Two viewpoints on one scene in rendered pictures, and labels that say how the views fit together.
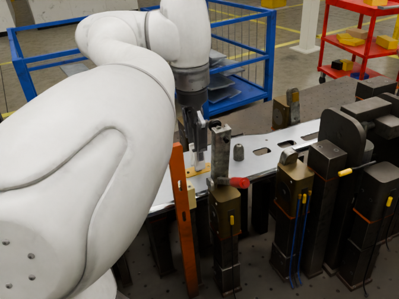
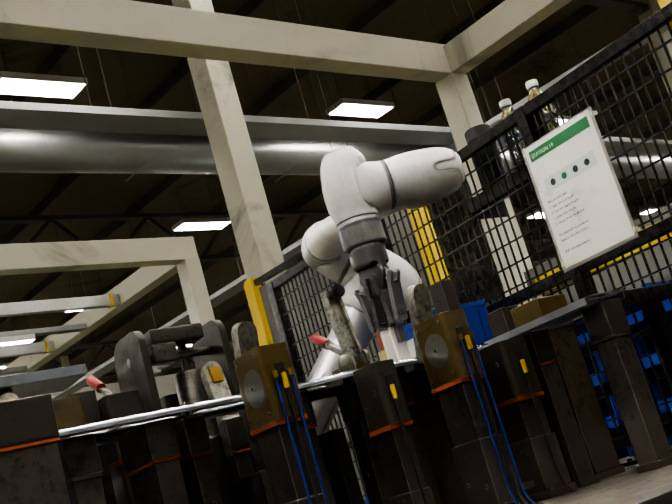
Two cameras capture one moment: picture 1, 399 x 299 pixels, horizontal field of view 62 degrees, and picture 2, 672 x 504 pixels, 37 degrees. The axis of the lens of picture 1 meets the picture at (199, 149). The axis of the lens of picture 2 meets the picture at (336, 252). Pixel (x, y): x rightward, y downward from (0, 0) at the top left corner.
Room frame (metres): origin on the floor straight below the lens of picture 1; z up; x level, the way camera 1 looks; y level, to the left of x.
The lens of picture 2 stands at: (2.60, -0.62, 0.77)
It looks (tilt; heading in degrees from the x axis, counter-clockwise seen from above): 14 degrees up; 163
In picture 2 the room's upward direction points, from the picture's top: 16 degrees counter-clockwise
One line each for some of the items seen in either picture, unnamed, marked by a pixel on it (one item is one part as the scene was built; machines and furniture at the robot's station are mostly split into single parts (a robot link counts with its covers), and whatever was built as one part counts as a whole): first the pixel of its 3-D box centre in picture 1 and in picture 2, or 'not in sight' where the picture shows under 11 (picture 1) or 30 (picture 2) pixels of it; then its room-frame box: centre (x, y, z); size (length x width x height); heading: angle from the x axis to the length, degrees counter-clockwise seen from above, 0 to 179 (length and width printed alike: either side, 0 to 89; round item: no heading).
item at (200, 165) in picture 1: (199, 159); (391, 347); (0.73, 0.00, 1.05); 0.03 x 0.01 x 0.07; 110
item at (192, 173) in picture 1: (198, 168); not in sight; (0.75, 0.01, 1.01); 0.08 x 0.04 x 0.01; 110
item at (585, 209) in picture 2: not in sight; (579, 191); (0.65, 0.56, 1.30); 0.23 x 0.02 x 0.31; 20
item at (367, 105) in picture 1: (354, 189); (196, 456); (0.68, -0.41, 0.95); 0.18 x 0.13 x 0.49; 110
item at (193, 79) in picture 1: (190, 75); (362, 235); (0.75, 0.01, 1.28); 0.09 x 0.09 x 0.06
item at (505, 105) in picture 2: not in sight; (516, 136); (0.43, 0.58, 1.53); 0.07 x 0.07 x 0.20
